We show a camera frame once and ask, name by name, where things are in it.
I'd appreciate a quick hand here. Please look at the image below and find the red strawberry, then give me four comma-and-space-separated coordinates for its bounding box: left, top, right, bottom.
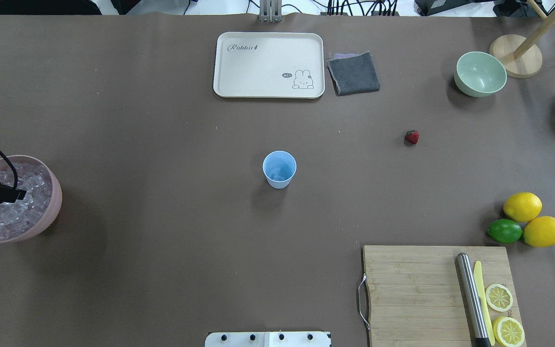
404, 129, 420, 146

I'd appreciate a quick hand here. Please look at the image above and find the pink bowl of ice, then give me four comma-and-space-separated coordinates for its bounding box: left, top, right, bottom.
0, 155, 63, 244

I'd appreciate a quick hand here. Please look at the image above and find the light blue plastic cup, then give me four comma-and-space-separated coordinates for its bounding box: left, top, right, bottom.
262, 151, 297, 189

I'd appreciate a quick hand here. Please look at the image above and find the wooden cup stand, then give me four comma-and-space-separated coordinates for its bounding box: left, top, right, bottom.
489, 0, 555, 79

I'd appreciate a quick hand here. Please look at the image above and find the cream rabbit tray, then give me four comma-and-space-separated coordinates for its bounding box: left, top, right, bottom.
213, 32, 325, 99

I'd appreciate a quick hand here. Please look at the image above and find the grey folded cloth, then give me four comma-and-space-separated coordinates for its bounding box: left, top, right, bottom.
327, 52, 381, 96

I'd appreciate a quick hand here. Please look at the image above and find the wooden cutting board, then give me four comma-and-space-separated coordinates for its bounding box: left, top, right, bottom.
362, 245, 517, 347

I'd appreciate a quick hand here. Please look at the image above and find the yellow plastic knife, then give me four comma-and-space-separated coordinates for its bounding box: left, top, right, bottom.
472, 261, 496, 347

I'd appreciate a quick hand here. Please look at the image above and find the mint green bowl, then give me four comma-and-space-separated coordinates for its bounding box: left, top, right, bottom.
454, 51, 507, 97

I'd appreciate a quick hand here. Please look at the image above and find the green lime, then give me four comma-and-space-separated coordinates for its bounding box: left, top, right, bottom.
487, 219, 524, 244

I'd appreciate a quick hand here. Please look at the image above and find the lemon half upper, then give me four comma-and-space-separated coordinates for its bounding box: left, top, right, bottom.
485, 283, 515, 312

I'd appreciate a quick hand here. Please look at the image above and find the lemon half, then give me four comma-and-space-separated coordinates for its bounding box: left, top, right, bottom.
492, 317, 526, 347
485, 283, 515, 312

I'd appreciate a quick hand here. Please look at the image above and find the yellow lemon upper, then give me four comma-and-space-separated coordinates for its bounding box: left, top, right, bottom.
502, 192, 542, 223

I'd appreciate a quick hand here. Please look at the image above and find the yellow lemon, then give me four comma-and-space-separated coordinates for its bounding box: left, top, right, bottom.
502, 192, 542, 223
522, 216, 555, 248

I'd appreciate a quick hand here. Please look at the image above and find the lemon half lower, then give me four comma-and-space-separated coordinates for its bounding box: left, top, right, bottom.
492, 317, 526, 347

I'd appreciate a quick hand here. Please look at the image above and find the yellow lemon lower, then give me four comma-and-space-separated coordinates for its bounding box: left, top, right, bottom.
522, 216, 555, 248

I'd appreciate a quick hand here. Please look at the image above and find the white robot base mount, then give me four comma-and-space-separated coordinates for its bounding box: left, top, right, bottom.
204, 330, 332, 347

